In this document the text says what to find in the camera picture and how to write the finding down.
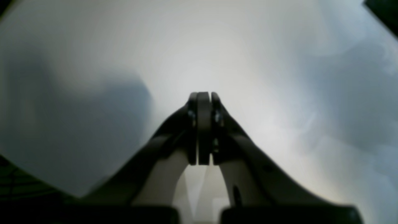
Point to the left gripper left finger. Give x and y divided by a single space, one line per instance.
148 180

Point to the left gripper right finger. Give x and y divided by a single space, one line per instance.
258 187

